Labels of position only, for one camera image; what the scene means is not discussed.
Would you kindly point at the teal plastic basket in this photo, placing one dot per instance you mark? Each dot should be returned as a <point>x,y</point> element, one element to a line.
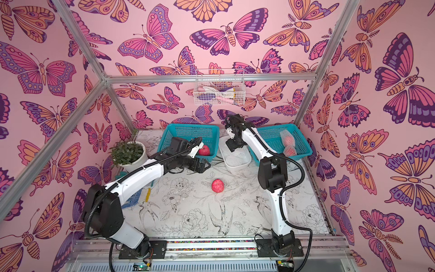
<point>210,135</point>
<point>271,135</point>

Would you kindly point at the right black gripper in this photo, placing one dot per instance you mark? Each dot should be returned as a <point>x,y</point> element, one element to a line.
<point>233,143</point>

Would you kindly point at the blue dotted work glove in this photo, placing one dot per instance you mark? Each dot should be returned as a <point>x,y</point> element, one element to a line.
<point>132,201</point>

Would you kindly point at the left teal plastic basket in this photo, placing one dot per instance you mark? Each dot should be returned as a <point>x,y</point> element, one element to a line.
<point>210,135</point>

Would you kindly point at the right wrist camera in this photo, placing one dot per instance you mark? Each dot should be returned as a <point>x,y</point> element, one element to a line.
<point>231,132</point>

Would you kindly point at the right teal plastic basket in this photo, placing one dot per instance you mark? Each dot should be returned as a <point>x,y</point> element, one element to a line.
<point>271,135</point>

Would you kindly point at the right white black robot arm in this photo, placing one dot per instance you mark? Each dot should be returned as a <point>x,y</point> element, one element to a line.
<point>272,177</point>

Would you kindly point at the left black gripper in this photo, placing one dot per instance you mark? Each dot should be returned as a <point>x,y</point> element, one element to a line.
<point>201,169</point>

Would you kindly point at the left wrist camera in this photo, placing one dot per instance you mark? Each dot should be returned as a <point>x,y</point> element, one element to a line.
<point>195,150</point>

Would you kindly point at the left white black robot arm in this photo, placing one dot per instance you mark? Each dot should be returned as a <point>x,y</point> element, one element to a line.
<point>102,214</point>

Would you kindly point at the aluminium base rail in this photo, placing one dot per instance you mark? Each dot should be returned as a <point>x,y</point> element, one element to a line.
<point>237,254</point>

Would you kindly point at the white wire wall basket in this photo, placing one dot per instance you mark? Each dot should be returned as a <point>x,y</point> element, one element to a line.
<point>219,87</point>

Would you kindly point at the potted green plant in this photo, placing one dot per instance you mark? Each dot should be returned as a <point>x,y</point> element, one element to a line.
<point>129,154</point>

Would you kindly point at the white plastic tray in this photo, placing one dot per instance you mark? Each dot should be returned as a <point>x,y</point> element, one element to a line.
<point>224,150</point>

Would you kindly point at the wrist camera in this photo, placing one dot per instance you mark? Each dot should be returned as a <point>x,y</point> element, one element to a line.
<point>195,150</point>
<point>231,132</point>

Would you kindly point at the netted apple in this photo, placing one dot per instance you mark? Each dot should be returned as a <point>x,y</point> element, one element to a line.
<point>218,186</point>
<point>204,151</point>
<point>287,138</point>
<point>289,151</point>

